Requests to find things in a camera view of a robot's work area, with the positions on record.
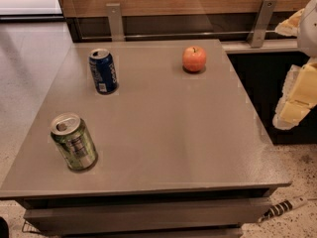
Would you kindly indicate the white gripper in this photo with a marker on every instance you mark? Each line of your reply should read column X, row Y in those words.
column 309, row 29

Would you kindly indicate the red apple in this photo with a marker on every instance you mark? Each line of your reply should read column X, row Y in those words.
column 194, row 58

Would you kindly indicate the blue Pepsi can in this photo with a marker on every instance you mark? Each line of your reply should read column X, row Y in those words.
column 103, row 71

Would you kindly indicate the green soda can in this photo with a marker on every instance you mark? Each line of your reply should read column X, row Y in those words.
column 72, row 138

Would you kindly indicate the grey table drawer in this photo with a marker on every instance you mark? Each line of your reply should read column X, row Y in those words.
column 147, row 216

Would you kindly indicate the horizontal metal rail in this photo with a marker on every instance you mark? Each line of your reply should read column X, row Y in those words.
column 222, row 36

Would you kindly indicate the right metal wall bracket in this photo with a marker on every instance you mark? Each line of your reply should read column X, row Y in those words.
column 257, row 34

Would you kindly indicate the metal wall bracket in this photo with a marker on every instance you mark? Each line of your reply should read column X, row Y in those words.
column 257, row 34
column 115, row 21

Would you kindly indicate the left metal wall bracket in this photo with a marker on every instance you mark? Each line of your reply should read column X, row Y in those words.
column 115, row 21

